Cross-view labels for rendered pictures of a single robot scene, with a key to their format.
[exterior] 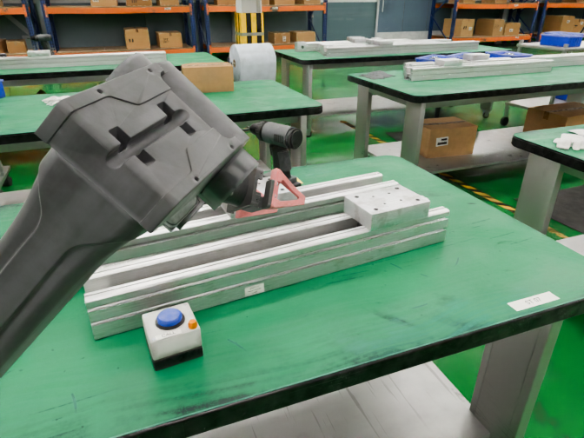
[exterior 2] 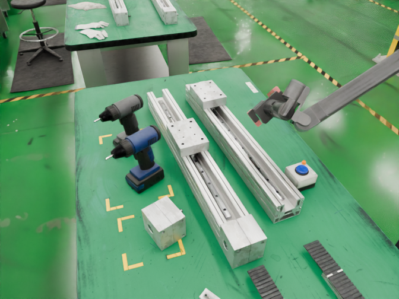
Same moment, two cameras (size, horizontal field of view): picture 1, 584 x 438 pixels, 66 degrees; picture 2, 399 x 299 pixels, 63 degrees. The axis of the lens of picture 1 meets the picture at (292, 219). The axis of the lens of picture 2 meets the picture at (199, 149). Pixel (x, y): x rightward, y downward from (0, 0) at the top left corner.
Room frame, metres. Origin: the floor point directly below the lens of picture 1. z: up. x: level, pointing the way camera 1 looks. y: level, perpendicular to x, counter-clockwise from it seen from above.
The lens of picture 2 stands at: (0.88, 1.03, 1.63)
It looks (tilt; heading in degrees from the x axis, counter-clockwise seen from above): 41 degrees down; 274
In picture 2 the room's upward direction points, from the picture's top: straight up
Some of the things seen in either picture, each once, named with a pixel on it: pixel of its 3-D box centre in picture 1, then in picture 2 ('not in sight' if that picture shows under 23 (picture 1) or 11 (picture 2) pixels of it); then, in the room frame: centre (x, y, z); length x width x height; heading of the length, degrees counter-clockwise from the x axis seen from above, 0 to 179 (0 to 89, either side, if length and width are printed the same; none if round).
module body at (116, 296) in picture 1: (288, 254); (231, 137); (0.83, 0.01, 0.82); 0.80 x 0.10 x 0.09; 116
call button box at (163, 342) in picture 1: (170, 331); (297, 177); (0.59, 0.20, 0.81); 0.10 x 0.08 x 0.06; 26
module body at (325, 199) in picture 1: (255, 218); (187, 149); (1.00, 0.09, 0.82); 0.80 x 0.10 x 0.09; 116
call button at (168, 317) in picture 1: (169, 319); (301, 169); (0.59, 0.20, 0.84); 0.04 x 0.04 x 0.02
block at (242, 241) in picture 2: not in sight; (245, 239); (0.79, 0.49, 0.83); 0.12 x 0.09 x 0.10; 26
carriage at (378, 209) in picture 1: (385, 211); (207, 96); (0.94, -0.22, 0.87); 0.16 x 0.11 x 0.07; 116
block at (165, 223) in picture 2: not in sight; (167, 220); (1.02, 0.43, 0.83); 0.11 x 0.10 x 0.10; 41
